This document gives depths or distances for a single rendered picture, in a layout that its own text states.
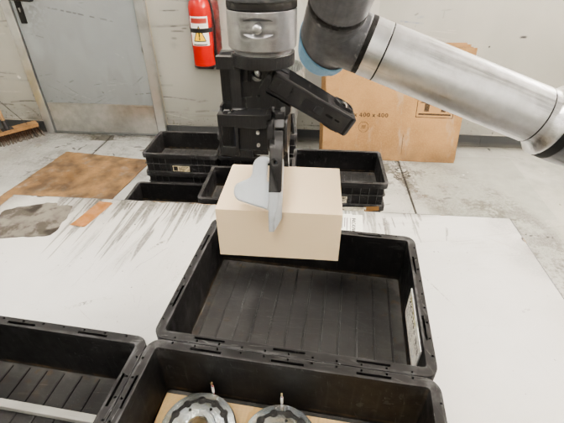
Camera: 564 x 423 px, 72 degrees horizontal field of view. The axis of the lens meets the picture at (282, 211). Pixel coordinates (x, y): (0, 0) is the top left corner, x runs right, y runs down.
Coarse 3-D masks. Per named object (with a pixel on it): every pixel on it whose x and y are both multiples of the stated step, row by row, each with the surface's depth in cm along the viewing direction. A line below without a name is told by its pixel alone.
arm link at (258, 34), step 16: (240, 16) 39; (256, 16) 38; (272, 16) 38; (288, 16) 39; (240, 32) 40; (256, 32) 38; (272, 32) 39; (288, 32) 40; (240, 48) 41; (256, 48) 40; (272, 48) 40; (288, 48) 41
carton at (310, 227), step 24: (240, 168) 58; (288, 168) 58; (312, 168) 58; (288, 192) 52; (312, 192) 52; (336, 192) 52; (216, 216) 50; (240, 216) 50; (264, 216) 49; (288, 216) 49; (312, 216) 49; (336, 216) 48; (240, 240) 52; (264, 240) 51; (288, 240) 51; (312, 240) 51; (336, 240) 50
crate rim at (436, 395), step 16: (144, 352) 54; (192, 352) 54; (208, 352) 54; (224, 352) 54; (240, 352) 54; (256, 352) 54; (144, 368) 52; (288, 368) 52; (304, 368) 52; (320, 368) 52; (336, 368) 52; (352, 368) 52; (128, 384) 50; (400, 384) 50; (416, 384) 50; (432, 384) 50; (128, 400) 48; (432, 400) 48; (112, 416) 47
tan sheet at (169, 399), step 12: (168, 396) 59; (180, 396) 59; (168, 408) 58; (240, 408) 58; (252, 408) 58; (156, 420) 56; (240, 420) 56; (312, 420) 56; (324, 420) 56; (336, 420) 56
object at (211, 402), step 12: (192, 396) 56; (204, 396) 56; (216, 396) 56; (180, 408) 55; (192, 408) 55; (204, 408) 55; (216, 408) 55; (228, 408) 55; (168, 420) 53; (180, 420) 53; (216, 420) 53; (228, 420) 53
